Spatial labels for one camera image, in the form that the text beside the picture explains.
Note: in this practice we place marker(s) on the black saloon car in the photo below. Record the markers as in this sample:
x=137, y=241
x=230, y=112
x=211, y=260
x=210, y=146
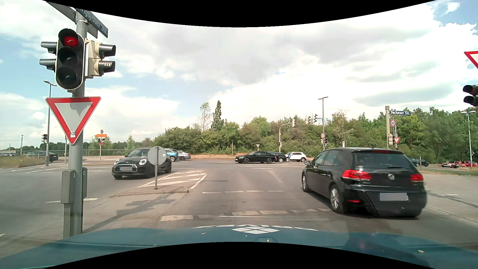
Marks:
x=256, y=157

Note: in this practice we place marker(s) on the grey asphalt road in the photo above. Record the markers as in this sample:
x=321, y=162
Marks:
x=246, y=179

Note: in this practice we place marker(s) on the silver car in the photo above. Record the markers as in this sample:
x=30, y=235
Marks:
x=183, y=155

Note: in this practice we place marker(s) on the row of trees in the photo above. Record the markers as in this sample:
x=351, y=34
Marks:
x=298, y=136

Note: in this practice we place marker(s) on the white car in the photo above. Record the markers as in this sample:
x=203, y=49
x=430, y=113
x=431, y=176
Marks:
x=297, y=156

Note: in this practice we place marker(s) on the blue car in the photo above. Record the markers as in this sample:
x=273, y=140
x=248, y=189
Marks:
x=171, y=154

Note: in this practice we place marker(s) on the road markings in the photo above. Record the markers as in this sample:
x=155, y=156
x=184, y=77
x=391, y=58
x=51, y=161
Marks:
x=179, y=182

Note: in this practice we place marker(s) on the dark grey small car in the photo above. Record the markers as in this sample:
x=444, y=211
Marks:
x=136, y=164

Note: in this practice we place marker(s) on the car's own bonnet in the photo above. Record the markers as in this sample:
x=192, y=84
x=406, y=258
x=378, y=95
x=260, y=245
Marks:
x=157, y=243

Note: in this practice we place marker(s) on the black hatchback car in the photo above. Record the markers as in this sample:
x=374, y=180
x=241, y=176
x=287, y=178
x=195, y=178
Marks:
x=368, y=179

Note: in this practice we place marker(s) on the traffic light with orange sign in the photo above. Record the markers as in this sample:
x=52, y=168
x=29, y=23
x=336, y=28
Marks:
x=100, y=142

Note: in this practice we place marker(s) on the pole with street sign and signs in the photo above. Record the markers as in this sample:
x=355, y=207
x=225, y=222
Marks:
x=388, y=127

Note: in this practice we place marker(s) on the traffic light with give-way sign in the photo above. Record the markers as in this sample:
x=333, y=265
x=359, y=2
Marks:
x=76, y=112
x=471, y=93

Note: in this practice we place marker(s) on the dark vehicle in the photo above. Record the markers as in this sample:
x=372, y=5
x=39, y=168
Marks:
x=46, y=156

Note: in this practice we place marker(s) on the red car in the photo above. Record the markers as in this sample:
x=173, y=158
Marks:
x=466, y=163

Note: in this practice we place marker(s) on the round sign on post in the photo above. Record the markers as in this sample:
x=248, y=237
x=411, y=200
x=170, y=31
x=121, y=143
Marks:
x=157, y=155
x=322, y=136

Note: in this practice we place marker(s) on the lamp post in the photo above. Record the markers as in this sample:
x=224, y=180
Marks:
x=469, y=134
x=323, y=121
x=48, y=123

